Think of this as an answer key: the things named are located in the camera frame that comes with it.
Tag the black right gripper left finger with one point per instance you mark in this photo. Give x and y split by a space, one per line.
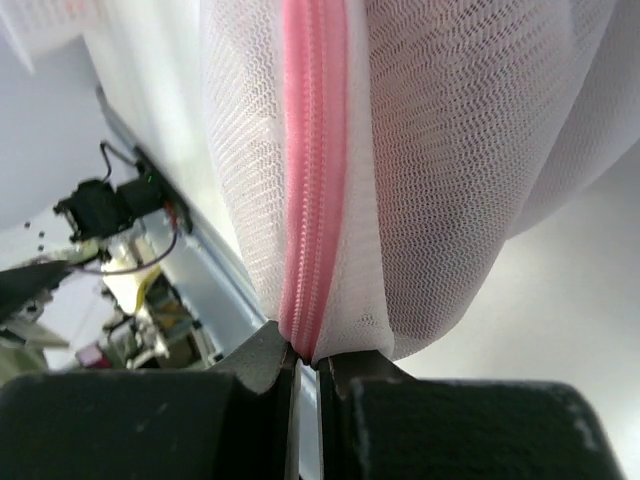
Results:
111 424

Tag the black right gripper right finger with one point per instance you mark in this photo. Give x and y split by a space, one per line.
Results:
378 422

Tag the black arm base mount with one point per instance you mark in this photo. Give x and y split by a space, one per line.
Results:
98 209

